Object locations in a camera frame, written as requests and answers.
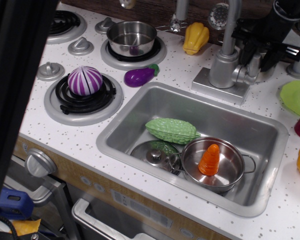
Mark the steel pot on burner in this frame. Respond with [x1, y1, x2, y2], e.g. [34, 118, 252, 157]
[106, 21, 166, 58]

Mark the steel pot in sink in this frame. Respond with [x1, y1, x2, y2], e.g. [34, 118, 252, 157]
[170, 137, 257, 194]

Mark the silver oven dial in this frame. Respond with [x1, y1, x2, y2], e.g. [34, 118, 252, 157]
[24, 148, 58, 178]

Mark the yellow cloth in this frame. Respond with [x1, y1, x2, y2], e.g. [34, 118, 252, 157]
[12, 218, 41, 237]

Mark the steel pot lid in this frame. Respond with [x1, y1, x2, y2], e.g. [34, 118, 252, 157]
[130, 140, 182, 175]

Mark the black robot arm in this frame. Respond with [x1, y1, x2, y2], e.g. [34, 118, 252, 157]
[232, 0, 300, 72]

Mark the silver toy faucet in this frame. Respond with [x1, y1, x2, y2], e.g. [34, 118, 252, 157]
[191, 0, 250, 105]

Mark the back right stove burner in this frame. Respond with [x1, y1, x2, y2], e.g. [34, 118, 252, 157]
[100, 37, 167, 71]

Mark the front right stove burner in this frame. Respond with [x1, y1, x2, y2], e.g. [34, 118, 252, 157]
[44, 74, 124, 127]

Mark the stove burner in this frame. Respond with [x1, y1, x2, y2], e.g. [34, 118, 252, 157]
[100, 37, 167, 71]
[44, 74, 124, 127]
[46, 10, 87, 45]

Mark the silver stove knob back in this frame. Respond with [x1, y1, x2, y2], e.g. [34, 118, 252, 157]
[94, 17, 115, 35]

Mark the hanging steel spoon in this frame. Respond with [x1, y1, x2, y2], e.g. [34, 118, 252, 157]
[119, 0, 136, 10]

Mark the purple white onion toy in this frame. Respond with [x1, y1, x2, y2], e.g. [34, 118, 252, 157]
[67, 66, 103, 96]

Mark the green bitter melon toy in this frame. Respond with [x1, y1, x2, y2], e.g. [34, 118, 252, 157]
[145, 118, 201, 145]

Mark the yellow bell pepper toy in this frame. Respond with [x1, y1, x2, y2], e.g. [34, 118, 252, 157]
[182, 22, 210, 56]

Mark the silver faucet lever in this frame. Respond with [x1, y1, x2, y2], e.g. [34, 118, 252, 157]
[231, 52, 263, 85]

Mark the silver stove knob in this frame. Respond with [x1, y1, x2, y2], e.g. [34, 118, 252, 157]
[36, 61, 65, 82]
[94, 17, 115, 35]
[67, 37, 94, 56]

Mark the purple eggplant toy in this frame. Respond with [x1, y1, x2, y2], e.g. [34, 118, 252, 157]
[123, 64, 160, 88]

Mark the hanging clear utensil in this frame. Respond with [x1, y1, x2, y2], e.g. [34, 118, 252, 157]
[168, 13, 189, 33]

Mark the green plastic plate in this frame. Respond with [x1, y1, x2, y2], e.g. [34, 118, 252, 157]
[280, 80, 300, 116]

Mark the orange carrot toy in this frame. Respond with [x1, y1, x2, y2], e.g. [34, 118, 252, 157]
[198, 144, 220, 176]

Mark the hanging steel skimmer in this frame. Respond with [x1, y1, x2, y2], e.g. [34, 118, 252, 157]
[207, 2, 229, 31]

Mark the black foreground pole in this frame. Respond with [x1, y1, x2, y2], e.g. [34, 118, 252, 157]
[0, 0, 59, 192]

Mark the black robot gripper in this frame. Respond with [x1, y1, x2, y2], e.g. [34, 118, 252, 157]
[231, 9, 300, 72]

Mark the back left stove burner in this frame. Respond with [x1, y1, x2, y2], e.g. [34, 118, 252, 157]
[46, 10, 87, 45]

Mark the silver stove knob middle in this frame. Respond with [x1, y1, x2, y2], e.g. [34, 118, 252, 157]
[67, 37, 94, 56]

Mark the silver toy sink basin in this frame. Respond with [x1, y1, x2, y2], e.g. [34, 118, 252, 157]
[96, 82, 288, 217]

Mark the blue clamp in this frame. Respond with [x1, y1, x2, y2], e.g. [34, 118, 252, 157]
[0, 187, 34, 220]

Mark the silver oven door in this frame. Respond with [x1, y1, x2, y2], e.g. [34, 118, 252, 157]
[71, 198, 169, 240]

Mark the silver stove knob lower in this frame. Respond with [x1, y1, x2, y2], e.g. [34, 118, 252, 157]
[36, 61, 65, 82]

